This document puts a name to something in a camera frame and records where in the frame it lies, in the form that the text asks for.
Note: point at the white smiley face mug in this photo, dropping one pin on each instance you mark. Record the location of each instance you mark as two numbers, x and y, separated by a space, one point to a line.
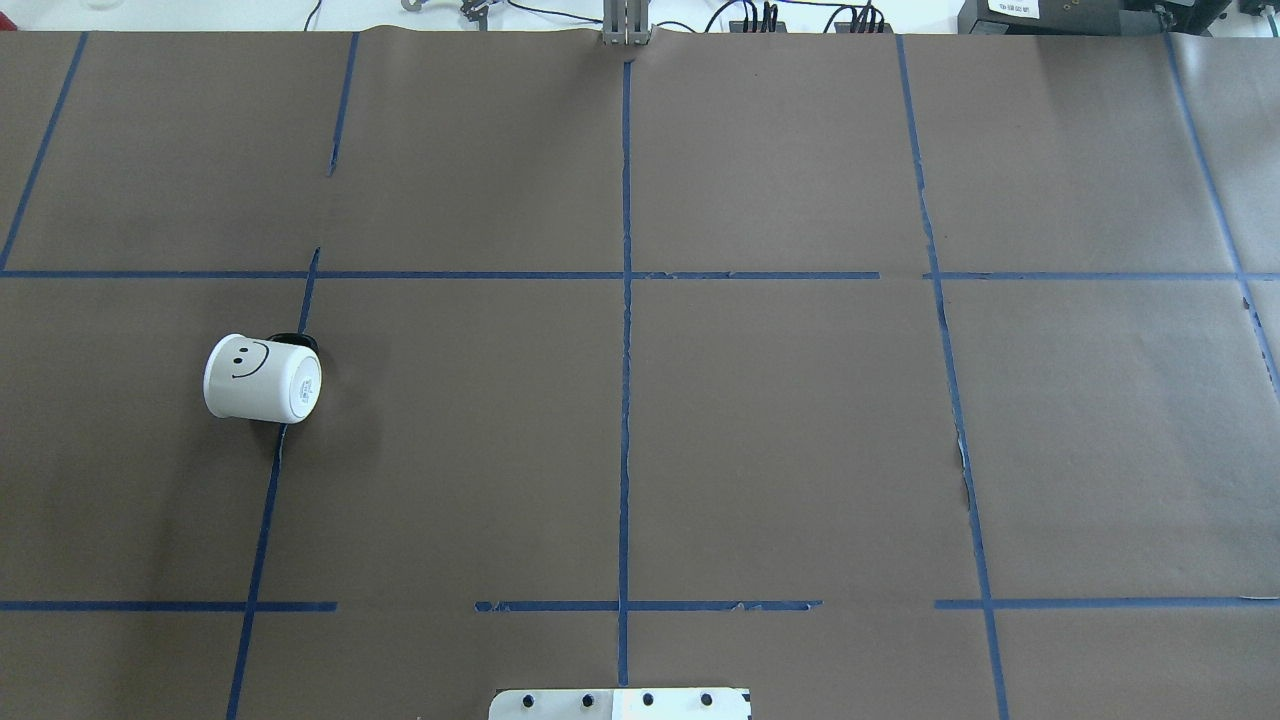
278 379

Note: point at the brown paper table cover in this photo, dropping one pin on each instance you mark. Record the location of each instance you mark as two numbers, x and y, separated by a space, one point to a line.
900 377

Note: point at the black device top right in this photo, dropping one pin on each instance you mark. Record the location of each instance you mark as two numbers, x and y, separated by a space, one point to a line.
1087 18

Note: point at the grey metal post bracket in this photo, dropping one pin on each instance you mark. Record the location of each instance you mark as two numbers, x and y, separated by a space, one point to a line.
626 23

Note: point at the white metal base plate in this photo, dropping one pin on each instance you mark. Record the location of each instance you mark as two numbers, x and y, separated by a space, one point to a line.
623 703

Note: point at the black cable plugs cluster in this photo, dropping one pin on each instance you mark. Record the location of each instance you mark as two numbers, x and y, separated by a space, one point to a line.
818 17

